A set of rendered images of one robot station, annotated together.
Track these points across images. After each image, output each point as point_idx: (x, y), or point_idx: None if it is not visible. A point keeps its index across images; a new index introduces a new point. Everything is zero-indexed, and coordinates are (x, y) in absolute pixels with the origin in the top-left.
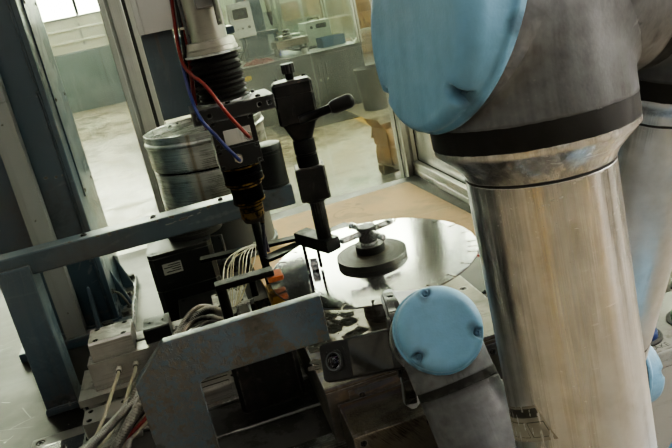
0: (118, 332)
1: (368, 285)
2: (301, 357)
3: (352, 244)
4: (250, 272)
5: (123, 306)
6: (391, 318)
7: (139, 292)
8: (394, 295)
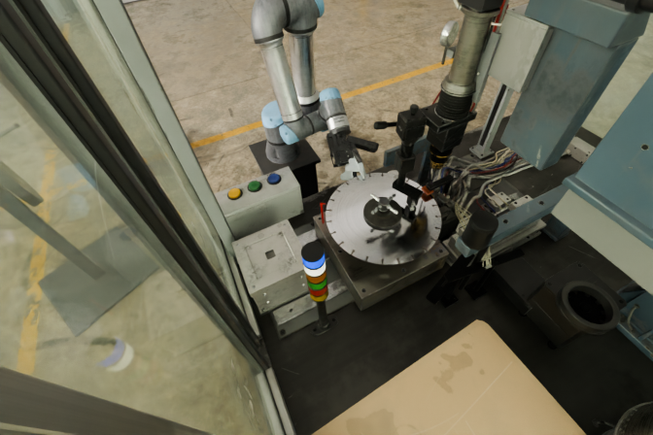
0: (519, 203)
1: (375, 187)
2: None
3: (397, 222)
4: (438, 184)
5: (639, 332)
6: (354, 145)
7: None
8: (357, 161)
